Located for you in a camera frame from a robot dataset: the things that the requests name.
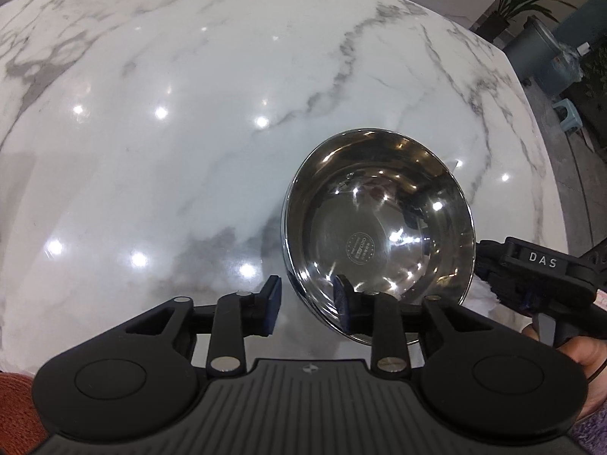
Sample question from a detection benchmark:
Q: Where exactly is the person's right hand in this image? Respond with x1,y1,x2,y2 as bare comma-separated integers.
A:
522,322,607,420

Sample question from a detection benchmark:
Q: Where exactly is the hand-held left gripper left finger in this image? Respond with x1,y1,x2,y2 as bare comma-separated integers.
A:
114,275,282,381

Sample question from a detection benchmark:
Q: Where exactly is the white paper towel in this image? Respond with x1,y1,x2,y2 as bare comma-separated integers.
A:
474,279,504,305

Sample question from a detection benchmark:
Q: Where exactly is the stainless steel bowl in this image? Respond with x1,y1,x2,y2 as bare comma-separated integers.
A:
281,128,476,346

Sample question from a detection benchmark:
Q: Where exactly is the person's right forearm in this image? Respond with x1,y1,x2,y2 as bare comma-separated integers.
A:
566,400,607,455

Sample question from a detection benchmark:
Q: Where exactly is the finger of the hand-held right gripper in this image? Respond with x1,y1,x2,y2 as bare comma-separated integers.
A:
486,270,540,317
475,240,510,274

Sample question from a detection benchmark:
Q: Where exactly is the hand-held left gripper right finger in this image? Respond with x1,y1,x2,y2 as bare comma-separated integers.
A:
333,274,494,381

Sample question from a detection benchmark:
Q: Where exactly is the grey trash bin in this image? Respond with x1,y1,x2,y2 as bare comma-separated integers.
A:
503,16,583,96

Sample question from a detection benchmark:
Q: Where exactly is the red woven mat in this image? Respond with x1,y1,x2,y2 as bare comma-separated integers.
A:
0,372,49,455

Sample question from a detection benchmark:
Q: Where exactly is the small green stool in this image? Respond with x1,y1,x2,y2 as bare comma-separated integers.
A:
552,98,587,136

